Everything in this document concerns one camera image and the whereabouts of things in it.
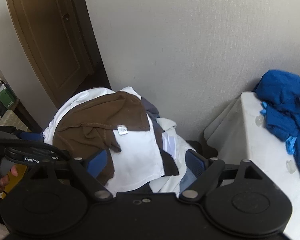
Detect dark navy garment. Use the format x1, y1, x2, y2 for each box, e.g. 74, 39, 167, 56
150, 119, 180, 177

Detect person's left hand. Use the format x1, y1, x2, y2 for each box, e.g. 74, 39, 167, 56
0, 165, 18, 193

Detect grey garment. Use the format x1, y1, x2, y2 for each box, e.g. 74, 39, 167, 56
140, 96, 163, 121

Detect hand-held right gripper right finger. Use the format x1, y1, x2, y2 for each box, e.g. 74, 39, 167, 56
179, 149, 268, 202

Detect brown garment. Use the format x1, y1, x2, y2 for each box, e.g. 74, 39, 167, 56
52, 91, 150, 187

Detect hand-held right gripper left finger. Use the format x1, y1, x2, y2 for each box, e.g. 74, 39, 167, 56
27, 149, 114, 202

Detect dark wooden side table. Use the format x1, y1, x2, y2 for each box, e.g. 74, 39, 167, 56
0, 97, 43, 133

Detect green box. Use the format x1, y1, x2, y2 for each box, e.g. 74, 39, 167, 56
0, 87, 16, 109

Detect brown wooden door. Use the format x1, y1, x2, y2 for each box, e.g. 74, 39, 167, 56
3, 0, 112, 108

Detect yellow object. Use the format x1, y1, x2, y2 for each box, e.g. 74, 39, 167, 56
5, 172, 28, 196

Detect blue garment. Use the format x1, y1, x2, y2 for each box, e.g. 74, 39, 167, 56
252, 69, 300, 181

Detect white striped garment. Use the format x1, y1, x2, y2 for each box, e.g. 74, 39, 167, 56
150, 117, 198, 198

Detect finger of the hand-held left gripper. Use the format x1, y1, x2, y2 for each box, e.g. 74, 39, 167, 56
15, 130, 44, 142

